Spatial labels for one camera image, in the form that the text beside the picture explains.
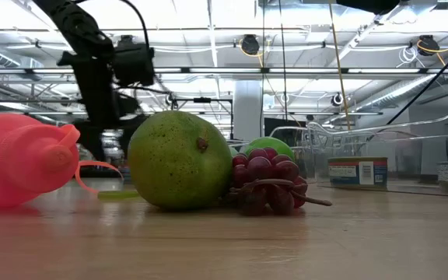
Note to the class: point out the green pear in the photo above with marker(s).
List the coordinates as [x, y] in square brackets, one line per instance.
[177, 163]

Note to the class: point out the orange plastic bottle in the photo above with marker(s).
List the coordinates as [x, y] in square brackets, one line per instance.
[18, 159]

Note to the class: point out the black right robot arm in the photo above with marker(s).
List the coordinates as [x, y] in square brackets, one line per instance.
[368, 4]

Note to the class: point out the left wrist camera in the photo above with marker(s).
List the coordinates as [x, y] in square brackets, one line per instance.
[132, 64]

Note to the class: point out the red grape bunch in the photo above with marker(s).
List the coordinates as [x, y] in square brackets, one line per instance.
[261, 169]

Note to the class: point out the black screen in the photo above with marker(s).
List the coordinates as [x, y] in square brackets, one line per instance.
[292, 134]

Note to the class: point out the white building column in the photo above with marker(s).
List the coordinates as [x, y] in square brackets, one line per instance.
[247, 109]

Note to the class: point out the black gantry frame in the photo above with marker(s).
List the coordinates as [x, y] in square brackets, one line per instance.
[202, 100]

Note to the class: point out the barcode label tin can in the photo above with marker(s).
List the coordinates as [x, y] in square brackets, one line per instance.
[358, 173]

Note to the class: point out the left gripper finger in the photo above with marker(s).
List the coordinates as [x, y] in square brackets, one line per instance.
[92, 144]
[130, 130]

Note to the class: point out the green apple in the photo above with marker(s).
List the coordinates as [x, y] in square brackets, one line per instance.
[270, 143]

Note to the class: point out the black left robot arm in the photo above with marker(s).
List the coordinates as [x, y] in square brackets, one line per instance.
[76, 23]

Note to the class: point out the blue label tuna can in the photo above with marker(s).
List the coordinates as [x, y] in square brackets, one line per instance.
[112, 144]

